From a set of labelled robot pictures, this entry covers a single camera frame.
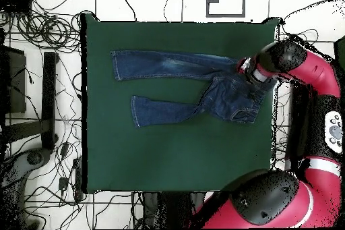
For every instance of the blue denim jeans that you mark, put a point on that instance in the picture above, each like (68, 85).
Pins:
(161, 65)

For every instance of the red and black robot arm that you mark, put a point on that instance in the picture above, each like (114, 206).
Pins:
(318, 73)

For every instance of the flat black box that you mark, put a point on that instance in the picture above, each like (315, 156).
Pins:
(16, 5)

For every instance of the green cloth sheet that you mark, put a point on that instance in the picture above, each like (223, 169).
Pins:
(341, 52)

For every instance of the dark green table cloth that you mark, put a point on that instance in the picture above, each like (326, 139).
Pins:
(175, 159)

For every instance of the black stand foot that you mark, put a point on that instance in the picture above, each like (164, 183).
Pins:
(49, 92)

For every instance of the black power strip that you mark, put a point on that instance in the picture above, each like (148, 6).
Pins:
(78, 178)

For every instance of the black power adapter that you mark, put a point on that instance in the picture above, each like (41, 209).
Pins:
(63, 183)

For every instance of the dark box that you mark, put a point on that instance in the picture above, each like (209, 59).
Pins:
(16, 84)

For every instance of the grey office chair base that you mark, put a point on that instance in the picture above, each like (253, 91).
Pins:
(16, 170)

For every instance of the grey square frame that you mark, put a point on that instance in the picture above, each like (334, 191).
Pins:
(244, 0)

